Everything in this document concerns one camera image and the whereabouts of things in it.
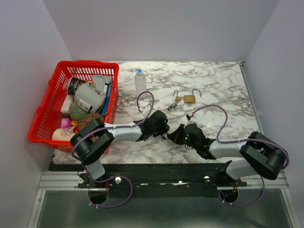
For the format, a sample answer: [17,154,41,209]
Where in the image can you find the small brass padlock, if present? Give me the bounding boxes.
[173,90,181,103]

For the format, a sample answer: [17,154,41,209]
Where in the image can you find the large brass padlock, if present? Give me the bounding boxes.
[183,88,202,104]

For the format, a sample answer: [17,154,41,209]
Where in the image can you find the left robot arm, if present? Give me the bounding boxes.
[70,110,170,188]

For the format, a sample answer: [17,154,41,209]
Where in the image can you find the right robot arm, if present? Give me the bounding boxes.
[167,123,289,186]

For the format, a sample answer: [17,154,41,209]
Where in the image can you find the clear water bottle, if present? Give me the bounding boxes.
[134,69,147,95]

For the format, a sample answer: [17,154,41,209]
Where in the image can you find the blue tube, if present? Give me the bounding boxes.
[101,83,112,116]

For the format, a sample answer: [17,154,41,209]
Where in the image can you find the grey crumpled bag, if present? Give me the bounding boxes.
[74,75,112,113]

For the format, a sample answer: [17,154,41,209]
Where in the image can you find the white small bottle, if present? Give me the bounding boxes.
[77,99,92,113]

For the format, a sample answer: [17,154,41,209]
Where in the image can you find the brown round object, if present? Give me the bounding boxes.
[78,113,105,130]

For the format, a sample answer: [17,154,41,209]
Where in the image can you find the green round sponge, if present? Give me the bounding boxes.
[68,102,88,122]

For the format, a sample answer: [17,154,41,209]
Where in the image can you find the pink small box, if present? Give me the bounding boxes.
[60,118,72,130]

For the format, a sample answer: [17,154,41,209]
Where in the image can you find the red plastic basket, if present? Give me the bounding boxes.
[28,60,119,152]

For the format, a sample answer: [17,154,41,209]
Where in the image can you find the panda keychain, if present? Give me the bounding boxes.
[167,102,178,111]

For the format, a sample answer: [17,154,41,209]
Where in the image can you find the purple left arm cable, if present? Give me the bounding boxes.
[71,91,155,183]

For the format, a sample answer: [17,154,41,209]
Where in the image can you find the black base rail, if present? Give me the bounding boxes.
[78,163,247,198]

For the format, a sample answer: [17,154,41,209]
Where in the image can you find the aluminium profile rail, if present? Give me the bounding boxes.
[217,172,289,190]
[38,171,79,191]

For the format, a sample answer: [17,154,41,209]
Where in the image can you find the left aluminium profile rail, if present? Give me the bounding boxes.
[38,171,79,191]

